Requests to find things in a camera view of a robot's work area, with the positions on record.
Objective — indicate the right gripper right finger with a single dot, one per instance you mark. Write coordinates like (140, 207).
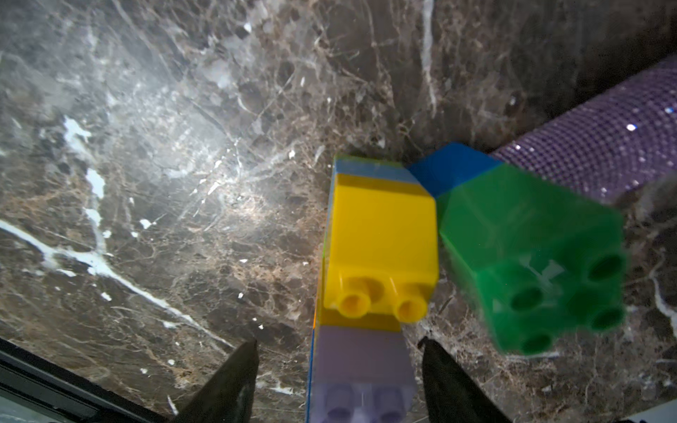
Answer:
(450, 394)

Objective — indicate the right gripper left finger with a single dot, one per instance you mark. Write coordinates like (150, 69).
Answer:
(229, 394)

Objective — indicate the lilac square lego brick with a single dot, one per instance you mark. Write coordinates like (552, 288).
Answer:
(359, 375)

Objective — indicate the yellow square lego brick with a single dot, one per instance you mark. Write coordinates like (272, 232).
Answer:
(383, 249)

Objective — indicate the dark green square lego brick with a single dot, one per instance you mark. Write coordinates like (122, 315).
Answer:
(534, 259)

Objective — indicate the blue square lego brick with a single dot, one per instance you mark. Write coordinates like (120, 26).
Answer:
(450, 167)

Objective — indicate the cyan square lego brick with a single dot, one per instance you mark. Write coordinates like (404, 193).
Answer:
(372, 168)

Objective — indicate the purple glitter microphone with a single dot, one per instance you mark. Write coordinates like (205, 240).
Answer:
(613, 143)

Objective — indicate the black front mounting rail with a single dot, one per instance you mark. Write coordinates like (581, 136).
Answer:
(36, 390)

